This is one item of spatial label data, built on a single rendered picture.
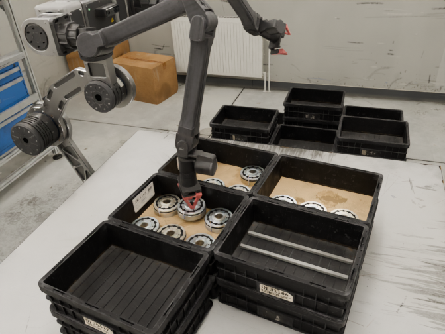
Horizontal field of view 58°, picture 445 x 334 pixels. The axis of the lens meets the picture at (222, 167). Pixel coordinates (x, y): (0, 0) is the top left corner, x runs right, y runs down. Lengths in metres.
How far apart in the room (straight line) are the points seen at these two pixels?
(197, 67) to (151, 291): 0.68
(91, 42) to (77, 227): 0.78
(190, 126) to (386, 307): 0.84
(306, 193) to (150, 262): 0.65
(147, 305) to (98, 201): 0.76
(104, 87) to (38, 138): 0.50
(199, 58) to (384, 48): 3.27
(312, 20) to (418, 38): 1.00
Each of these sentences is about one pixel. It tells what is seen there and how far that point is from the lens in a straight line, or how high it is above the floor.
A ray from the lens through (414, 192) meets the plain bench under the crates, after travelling 1.93.
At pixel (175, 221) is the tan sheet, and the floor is 0.83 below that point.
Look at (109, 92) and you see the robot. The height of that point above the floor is 1.16.
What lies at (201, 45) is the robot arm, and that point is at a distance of 1.22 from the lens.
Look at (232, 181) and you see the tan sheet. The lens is 1.66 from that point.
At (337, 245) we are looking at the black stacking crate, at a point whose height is 0.83.
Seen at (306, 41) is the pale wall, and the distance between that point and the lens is 4.38.
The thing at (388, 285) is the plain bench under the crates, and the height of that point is 0.70.
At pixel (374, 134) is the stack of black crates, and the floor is 0.49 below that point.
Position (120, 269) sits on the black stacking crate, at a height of 0.83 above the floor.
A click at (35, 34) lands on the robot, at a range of 1.53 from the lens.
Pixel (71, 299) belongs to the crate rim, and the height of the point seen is 0.93.
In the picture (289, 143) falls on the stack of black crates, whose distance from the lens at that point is 2.81.
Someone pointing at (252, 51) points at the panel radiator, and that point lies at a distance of 4.41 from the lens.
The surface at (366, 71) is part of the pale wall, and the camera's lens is 4.43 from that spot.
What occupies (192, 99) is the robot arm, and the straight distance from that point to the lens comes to 1.27.
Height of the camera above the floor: 1.80
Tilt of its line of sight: 33 degrees down
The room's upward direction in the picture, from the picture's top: 4 degrees counter-clockwise
